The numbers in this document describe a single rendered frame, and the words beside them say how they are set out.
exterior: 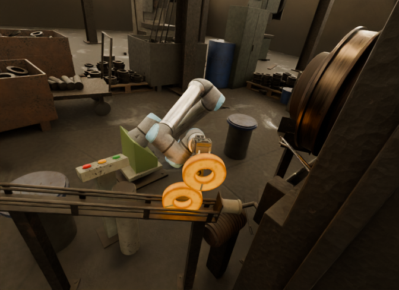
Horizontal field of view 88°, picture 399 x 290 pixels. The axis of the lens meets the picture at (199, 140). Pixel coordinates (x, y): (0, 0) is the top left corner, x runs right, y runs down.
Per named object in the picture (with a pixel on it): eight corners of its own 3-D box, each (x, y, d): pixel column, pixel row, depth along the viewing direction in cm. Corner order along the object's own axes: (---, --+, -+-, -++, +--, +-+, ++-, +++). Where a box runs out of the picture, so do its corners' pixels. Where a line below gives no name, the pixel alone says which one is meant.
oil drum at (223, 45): (235, 86, 464) (244, 43, 417) (217, 90, 429) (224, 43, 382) (217, 79, 500) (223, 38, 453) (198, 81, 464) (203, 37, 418)
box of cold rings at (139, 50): (179, 73, 499) (181, 34, 454) (203, 85, 441) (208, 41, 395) (129, 78, 428) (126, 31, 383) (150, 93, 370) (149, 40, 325)
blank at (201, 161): (232, 161, 69) (230, 154, 72) (186, 156, 66) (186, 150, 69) (220, 193, 77) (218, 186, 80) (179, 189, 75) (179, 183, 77)
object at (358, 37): (339, 137, 103) (398, 32, 78) (295, 172, 75) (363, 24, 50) (326, 131, 107) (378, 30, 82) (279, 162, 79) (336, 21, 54)
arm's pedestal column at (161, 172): (108, 168, 193) (107, 161, 189) (146, 154, 217) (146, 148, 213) (127, 194, 169) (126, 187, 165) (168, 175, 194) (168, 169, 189)
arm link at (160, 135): (202, 68, 137) (149, 130, 91) (215, 82, 140) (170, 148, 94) (192, 78, 145) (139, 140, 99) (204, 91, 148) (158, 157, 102)
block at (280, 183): (281, 227, 92) (301, 189, 79) (271, 237, 87) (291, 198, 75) (261, 211, 98) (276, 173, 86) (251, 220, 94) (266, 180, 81)
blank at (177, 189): (207, 210, 82) (206, 203, 85) (196, 183, 74) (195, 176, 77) (170, 219, 83) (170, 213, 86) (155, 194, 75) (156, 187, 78)
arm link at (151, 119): (138, 125, 181) (151, 110, 182) (152, 138, 185) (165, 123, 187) (136, 126, 166) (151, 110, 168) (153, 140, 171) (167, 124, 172)
